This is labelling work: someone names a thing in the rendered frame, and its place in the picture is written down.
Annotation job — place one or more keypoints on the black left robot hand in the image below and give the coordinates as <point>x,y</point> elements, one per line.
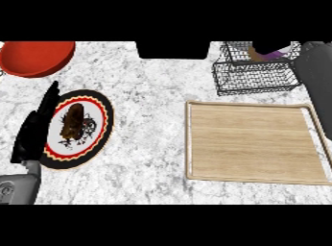
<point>32,134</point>

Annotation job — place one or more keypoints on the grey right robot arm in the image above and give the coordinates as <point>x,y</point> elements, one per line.
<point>325,89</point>

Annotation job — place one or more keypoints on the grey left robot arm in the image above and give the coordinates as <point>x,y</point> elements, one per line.
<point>11,189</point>

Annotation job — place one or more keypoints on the pale wooden tray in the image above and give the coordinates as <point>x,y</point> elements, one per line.
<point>254,144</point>

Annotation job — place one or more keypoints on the brown food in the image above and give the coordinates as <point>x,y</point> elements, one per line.
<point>73,123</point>

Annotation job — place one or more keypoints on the black-rimmed patterned plate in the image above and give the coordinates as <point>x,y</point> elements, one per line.
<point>101,112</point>

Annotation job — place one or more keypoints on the red bowl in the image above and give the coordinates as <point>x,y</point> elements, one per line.
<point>35,57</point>

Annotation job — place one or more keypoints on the black appliance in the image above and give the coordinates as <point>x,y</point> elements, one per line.
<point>173,49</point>

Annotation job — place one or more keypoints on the brown object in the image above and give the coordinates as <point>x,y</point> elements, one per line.
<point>256,55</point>

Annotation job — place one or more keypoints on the purple object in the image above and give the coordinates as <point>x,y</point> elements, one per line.
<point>274,55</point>

